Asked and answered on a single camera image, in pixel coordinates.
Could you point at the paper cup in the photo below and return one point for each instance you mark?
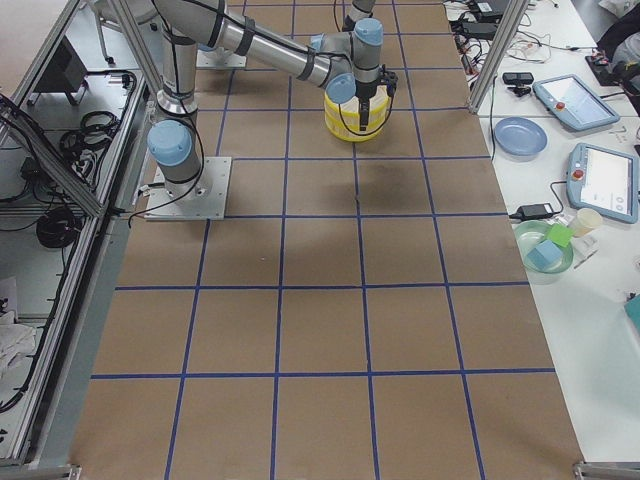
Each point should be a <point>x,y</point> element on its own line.
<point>585,221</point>

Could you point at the blue plate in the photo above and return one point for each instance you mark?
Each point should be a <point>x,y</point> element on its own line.
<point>520,137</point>

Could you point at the blue foam cube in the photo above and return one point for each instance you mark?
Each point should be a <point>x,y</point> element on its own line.
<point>545,256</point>

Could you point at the black power adapter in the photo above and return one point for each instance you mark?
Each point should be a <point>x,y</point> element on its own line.
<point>536,211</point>

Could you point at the green glass bowl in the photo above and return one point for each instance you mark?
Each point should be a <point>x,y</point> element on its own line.
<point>528,234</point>

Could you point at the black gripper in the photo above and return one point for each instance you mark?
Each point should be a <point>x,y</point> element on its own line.
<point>364,92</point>

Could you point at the teach pendant near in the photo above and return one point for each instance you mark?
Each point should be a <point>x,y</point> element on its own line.
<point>605,180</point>

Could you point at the green foam cube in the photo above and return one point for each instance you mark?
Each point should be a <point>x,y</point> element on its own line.
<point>559,234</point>

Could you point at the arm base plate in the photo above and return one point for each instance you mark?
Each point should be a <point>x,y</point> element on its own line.
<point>204,199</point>

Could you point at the teach pendant far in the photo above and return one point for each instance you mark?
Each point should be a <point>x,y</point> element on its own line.
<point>574,104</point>

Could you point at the white crumpled cloth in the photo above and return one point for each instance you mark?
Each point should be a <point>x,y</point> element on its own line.
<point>17,340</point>

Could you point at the teach pendant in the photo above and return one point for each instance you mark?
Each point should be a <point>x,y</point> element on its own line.
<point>574,104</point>
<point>605,180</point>

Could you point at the yellow bamboo steamer layer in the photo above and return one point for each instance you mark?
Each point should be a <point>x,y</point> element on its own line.
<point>338,130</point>
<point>347,112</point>

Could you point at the yellow bamboo steamer bottom layer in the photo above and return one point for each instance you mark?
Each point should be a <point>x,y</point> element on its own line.
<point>338,130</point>

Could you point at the black webcam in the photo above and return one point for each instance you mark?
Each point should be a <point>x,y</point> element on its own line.
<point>519,83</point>

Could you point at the yellow bamboo steamer top layer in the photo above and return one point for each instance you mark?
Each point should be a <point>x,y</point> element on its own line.
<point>347,112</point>

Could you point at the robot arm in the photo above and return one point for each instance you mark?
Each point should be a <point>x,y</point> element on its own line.
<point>359,10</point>
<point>345,64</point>

